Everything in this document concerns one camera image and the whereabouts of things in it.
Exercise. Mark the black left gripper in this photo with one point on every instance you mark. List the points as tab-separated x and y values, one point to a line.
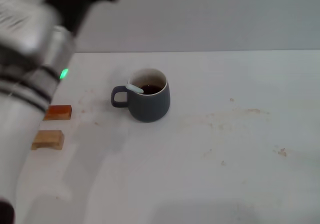
75	1

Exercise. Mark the dark grey ceramic cup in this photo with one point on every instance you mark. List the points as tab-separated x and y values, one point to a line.
150	106

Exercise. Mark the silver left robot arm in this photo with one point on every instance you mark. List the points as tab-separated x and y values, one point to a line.
20	124

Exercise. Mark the reddish brown wooden block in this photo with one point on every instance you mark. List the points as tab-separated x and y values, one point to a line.
58	112

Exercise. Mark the light tan wooden block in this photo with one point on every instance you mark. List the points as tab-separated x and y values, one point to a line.
50	139

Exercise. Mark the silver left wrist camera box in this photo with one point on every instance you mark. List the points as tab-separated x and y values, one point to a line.
22	26

